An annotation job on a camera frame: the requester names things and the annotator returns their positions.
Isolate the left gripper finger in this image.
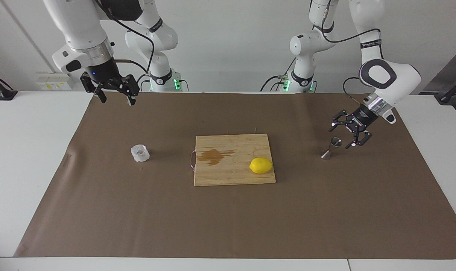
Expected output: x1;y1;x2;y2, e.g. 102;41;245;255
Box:
345;129;372;149
328;110;355;132

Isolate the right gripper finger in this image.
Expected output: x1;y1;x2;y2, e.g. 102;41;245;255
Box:
117;75;140;107
81;73;108;104

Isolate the steel double jigger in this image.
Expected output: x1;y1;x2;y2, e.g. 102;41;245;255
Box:
321;137;342;160

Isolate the clear plastic cup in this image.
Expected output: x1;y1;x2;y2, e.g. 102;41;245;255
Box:
131;144;150;163

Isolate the yellow lemon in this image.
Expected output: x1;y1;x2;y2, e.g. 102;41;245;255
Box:
249;157;274;175

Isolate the wooden cutting board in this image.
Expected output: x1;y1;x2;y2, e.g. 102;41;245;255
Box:
189;133;277;187

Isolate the brown paper table mat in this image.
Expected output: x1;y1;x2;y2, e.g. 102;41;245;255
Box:
14;91;456;260

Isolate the white wall power outlet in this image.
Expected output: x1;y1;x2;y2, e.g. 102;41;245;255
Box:
36;72;75;91

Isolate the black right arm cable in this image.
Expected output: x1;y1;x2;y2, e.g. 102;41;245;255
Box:
94;0;155;76

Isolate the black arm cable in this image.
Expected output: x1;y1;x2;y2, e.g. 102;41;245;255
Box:
312;0;381;104
94;0;155;76

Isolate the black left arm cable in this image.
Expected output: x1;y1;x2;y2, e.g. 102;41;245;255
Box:
312;0;381;104

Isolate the black table clamp mount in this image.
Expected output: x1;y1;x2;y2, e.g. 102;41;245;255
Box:
0;70;18;100
435;73;456;105

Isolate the black left base cable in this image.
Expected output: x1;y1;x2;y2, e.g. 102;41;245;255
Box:
261;56;291;92

